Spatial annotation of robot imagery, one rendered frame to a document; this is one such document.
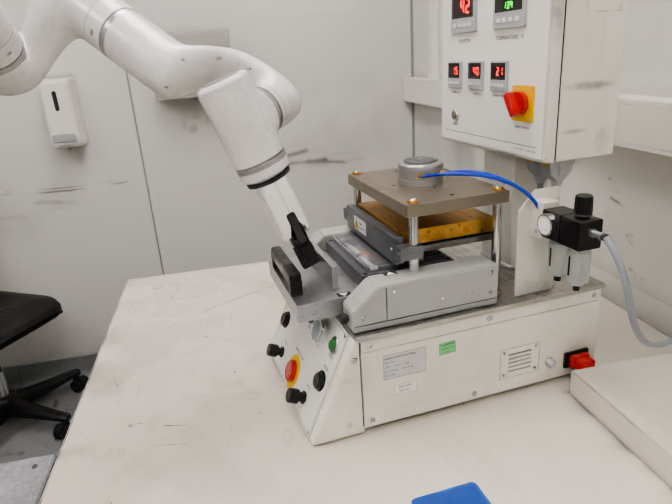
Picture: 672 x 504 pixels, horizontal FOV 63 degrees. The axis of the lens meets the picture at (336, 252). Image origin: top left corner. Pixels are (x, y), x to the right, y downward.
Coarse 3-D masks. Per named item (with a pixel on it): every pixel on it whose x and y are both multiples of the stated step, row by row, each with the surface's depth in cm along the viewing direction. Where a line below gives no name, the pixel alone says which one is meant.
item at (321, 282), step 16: (320, 256) 94; (272, 272) 102; (304, 272) 98; (320, 272) 96; (336, 272) 89; (288, 288) 92; (304, 288) 91; (320, 288) 91; (336, 288) 90; (352, 288) 90; (288, 304) 92; (304, 304) 86; (320, 304) 86; (336, 304) 87; (304, 320) 86
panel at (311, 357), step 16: (288, 320) 110; (336, 320) 90; (288, 336) 108; (304, 336) 101; (336, 336) 88; (288, 352) 106; (304, 352) 99; (320, 352) 93; (336, 352) 87; (304, 368) 97; (320, 368) 91; (336, 368) 86; (288, 384) 101; (304, 384) 95; (320, 400) 88; (304, 416) 92
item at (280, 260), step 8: (272, 248) 100; (280, 248) 99; (272, 256) 99; (280, 256) 95; (272, 264) 101; (280, 264) 93; (288, 264) 91; (288, 272) 88; (296, 272) 88; (288, 280) 88; (296, 280) 88; (296, 288) 88
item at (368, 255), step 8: (344, 240) 103; (352, 240) 102; (360, 240) 102; (352, 248) 98; (360, 248) 98; (368, 248) 98; (360, 256) 94; (368, 256) 94; (376, 256) 94; (384, 256) 93; (368, 264) 90; (376, 264) 90; (384, 264) 90
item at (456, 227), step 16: (368, 208) 102; (384, 208) 101; (384, 224) 94; (400, 224) 91; (432, 224) 90; (448, 224) 90; (464, 224) 91; (480, 224) 92; (432, 240) 90; (448, 240) 91; (464, 240) 92; (480, 240) 93
